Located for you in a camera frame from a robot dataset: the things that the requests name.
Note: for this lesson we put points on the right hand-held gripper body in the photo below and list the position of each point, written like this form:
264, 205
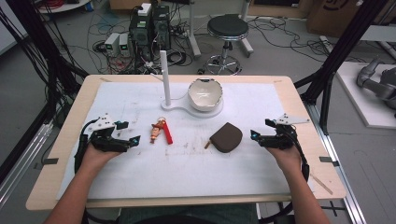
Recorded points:
281, 138

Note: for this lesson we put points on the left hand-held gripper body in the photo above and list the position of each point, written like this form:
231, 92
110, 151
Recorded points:
104, 140

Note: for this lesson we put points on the person's left hand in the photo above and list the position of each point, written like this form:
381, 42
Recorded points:
97, 157

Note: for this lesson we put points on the person's right hand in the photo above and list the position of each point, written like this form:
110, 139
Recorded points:
287, 158

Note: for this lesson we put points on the brown zip pouch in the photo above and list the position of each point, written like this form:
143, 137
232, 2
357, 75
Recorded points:
227, 137

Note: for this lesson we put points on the wooden table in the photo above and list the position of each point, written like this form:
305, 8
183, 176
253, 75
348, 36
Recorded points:
311, 149

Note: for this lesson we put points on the black tape strip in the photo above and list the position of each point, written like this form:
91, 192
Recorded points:
328, 160
50, 161

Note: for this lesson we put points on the white table mat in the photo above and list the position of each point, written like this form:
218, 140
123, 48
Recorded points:
186, 168

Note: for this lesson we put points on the white stand with pole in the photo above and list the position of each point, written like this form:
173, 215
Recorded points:
165, 79

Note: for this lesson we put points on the white ceramic bowl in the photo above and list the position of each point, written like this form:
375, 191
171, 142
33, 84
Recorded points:
205, 95

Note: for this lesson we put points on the grey power supply unit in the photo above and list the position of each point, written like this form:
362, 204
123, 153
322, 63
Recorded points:
124, 45
112, 43

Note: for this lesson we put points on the white platform board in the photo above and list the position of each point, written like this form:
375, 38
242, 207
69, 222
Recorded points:
361, 102

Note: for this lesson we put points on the person's green trousers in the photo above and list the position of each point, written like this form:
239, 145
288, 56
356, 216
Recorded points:
186, 214

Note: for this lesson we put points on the black computer tower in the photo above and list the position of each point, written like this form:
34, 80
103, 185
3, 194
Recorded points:
162, 26
141, 34

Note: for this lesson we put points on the black round stool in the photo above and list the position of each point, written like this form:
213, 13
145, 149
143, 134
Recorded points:
228, 29

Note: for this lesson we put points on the white box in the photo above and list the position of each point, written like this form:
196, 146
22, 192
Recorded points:
144, 9

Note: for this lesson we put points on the cardboard box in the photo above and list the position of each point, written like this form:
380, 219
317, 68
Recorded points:
333, 15

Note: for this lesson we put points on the aluminium rail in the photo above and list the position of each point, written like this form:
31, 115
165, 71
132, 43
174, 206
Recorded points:
339, 174
21, 168

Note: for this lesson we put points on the white desk leg frame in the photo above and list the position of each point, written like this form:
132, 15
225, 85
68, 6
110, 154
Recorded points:
193, 34
246, 40

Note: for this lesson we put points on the black metal frame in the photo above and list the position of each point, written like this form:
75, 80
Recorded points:
37, 43
345, 43

